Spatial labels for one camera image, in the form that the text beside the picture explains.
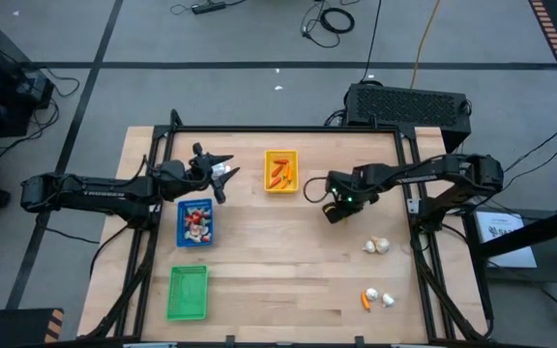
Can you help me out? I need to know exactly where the coiled black cable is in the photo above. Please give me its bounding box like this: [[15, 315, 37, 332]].
[[300, 0, 357, 49]]

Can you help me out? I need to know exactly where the black equipment rack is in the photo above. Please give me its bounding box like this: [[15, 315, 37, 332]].
[[0, 24, 56, 140]]

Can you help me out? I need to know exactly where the black power strip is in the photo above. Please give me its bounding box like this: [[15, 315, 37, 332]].
[[190, 0, 228, 15]]

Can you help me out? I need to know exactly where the black metal stand beam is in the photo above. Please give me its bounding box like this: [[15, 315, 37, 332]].
[[471, 201, 557, 262]]

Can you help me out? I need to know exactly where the green plastic basket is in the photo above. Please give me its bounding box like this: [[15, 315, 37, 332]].
[[165, 264, 210, 322]]

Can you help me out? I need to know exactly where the silver mounting plate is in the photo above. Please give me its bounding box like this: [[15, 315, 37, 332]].
[[406, 197, 428, 216]]

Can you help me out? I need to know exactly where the dark grey side table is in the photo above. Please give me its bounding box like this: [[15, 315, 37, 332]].
[[461, 207, 557, 286]]

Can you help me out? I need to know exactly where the yellow plastic basket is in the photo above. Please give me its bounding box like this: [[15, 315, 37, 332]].
[[263, 149, 301, 194]]

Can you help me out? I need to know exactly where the white printed paper sheet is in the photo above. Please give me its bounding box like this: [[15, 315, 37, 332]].
[[474, 211, 539, 270]]

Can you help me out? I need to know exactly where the black arm base cable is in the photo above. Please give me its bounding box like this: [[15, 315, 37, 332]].
[[36, 212, 134, 279]]

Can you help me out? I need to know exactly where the blue plastic basket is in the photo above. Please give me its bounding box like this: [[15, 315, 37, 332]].
[[176, 197, 215, 248]]

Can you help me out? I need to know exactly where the yellow hanging cable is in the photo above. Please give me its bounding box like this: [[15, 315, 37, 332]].
[[409, 0, 442, 91]]

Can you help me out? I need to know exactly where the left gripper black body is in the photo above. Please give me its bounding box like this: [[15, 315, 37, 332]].
[[189, 142, 226, 204]]

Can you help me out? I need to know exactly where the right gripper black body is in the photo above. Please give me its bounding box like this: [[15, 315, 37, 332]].
[[323, 166, 381, 224]]

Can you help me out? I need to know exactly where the black metal table frame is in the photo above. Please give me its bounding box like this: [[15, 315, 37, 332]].
[[82, 108, 495, 342]]

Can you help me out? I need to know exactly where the black hanging cable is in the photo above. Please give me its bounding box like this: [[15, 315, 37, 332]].
[[359, 0, 384, 83]]

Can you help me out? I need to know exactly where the black floor cable bundle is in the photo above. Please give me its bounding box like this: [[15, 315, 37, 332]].
[[0, 65, 81, 160]]

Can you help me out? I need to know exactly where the black mesh computer case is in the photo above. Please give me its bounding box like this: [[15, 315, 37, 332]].
[[343, 81, 473, 149]]

